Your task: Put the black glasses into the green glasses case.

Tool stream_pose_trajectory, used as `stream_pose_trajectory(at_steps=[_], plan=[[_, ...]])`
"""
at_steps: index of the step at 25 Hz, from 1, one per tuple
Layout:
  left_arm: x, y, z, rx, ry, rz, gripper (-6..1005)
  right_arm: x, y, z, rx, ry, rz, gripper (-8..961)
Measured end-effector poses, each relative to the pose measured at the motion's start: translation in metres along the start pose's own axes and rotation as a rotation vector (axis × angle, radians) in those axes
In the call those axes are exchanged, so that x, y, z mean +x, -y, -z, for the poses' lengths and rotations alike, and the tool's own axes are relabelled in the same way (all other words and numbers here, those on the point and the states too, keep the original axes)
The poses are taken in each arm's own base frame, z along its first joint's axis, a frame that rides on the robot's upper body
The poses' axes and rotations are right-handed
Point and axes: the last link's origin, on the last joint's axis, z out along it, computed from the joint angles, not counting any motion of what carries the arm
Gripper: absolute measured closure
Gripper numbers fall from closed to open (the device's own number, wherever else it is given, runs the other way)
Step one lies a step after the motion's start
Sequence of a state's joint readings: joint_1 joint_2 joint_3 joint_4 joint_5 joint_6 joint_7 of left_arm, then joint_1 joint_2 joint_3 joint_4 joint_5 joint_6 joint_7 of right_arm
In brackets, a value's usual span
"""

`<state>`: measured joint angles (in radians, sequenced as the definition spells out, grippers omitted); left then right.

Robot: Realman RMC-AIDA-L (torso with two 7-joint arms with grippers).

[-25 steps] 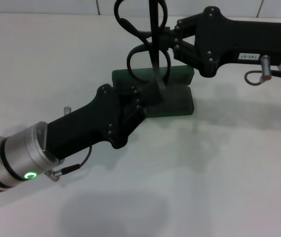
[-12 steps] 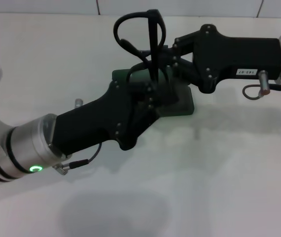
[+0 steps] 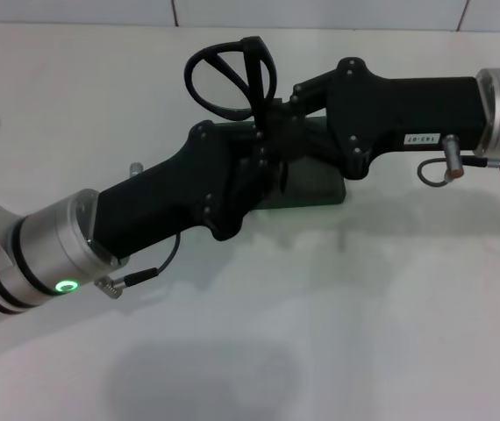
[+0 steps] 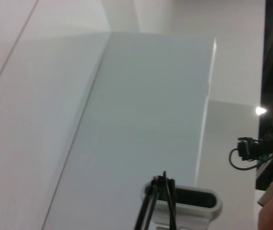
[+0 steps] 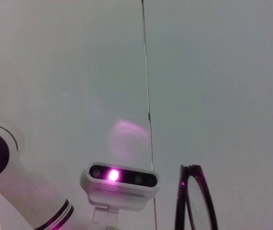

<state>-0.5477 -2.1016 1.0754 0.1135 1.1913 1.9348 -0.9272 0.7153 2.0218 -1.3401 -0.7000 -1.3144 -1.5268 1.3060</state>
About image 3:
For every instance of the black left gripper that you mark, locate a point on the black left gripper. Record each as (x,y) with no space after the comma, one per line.
(162,206)

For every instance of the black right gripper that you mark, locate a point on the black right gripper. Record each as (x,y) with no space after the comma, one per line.
(408,109)

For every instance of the black glasses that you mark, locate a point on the black glasses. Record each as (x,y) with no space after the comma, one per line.
(253,74)

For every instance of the green glasses case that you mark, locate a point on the green glasses case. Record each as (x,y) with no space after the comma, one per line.
(316,188)

